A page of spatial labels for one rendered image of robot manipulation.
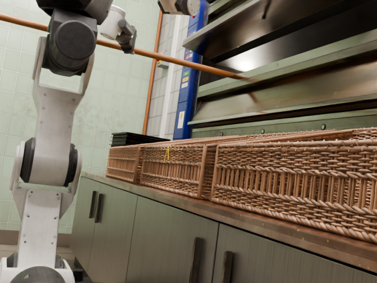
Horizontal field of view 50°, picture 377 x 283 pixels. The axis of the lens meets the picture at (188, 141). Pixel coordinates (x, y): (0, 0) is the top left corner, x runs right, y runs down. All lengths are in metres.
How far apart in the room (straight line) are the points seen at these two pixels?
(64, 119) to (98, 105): 1.84
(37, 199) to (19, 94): 1.85
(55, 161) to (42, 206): 0.14
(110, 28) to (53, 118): 0.48
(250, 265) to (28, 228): 0.72
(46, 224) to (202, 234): 0.53
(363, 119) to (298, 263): 0.76
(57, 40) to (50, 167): 0.38
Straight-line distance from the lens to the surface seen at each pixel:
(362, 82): 1.42
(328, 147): 0.73
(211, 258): 0.94
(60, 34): 1.20
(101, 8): 1.40
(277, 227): 0.74
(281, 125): 1.69
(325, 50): 1.59
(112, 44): 1.94
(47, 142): 1.31
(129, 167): 1.77
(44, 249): 1.30
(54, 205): 1.33
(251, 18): 1.93
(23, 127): 3.09
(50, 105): 1.34
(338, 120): 1.46
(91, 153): 3.14
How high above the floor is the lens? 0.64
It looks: 5 degrees up
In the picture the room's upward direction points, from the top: 8 degrees clockwise
